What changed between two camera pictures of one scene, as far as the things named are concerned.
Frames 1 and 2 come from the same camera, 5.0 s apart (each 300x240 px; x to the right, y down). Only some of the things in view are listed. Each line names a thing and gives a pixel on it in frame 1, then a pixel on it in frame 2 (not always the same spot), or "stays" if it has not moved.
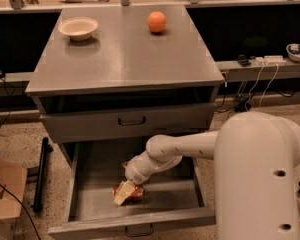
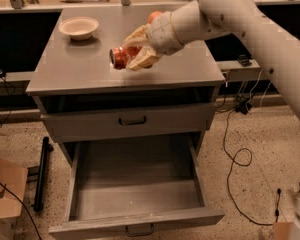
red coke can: [136, 196] to [120, 56]
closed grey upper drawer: [127, 123] stays
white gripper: [135, 176] to [163, 34]
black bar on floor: [40, 175] stays
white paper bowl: [78, 28] stays
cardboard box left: [4, 208] stays
